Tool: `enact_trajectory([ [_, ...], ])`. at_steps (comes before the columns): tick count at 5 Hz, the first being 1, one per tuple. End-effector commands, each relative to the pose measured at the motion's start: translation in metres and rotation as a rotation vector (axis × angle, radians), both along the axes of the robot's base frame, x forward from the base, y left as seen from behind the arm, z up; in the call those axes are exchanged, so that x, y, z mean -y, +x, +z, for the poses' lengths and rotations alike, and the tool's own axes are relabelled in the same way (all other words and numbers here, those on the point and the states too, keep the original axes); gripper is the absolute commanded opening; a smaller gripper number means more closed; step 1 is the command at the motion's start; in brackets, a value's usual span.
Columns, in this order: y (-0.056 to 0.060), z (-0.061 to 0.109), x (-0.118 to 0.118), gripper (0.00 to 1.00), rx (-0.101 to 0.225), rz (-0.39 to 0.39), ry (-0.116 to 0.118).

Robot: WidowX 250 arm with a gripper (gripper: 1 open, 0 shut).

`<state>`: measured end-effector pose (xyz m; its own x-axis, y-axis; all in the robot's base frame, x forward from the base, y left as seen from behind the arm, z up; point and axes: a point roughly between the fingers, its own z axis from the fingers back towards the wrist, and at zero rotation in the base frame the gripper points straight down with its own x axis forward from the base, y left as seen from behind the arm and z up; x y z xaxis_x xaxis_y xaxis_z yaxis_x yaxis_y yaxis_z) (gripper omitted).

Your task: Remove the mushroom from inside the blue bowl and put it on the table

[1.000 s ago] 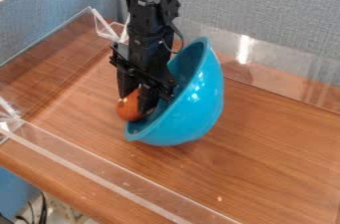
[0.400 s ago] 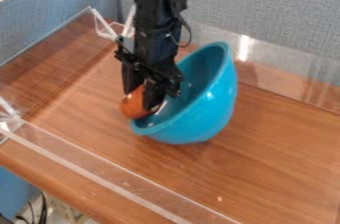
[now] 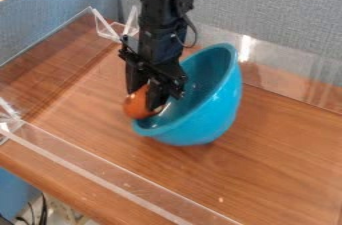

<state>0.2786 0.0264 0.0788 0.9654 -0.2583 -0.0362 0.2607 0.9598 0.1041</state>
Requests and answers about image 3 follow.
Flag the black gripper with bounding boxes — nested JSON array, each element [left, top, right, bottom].
[[119, 27, 187, 111]]

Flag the toy mushroom brown cap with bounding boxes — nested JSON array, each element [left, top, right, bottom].
[[123, 85, 164, 119]]

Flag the blue plastic bowl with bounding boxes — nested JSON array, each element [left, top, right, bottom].
[[132, 43, 243, 146]]

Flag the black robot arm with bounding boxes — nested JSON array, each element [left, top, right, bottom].
[[119, 0, 198, 111]]

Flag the clear acrylic left barrier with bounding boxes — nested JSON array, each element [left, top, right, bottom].
[[0, 6, 92, 67]]

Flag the clear acrylic barrier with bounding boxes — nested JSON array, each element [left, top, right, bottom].
[[0, 6, 92, 67], [0, 98, 243, 225], [91, 4, 342, 115]]

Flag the clear acrylic front barrier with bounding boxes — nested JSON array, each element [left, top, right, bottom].
[[0, 98, 243, 225]]

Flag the clear acrylic back barrier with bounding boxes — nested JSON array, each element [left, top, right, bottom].
[[91, 4, 342, 115]]

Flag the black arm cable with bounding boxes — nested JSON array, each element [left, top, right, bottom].
[[174, 15, 199, 49]]

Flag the black floor cables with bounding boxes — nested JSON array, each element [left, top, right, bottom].
[[0, 192, 49, 225]]

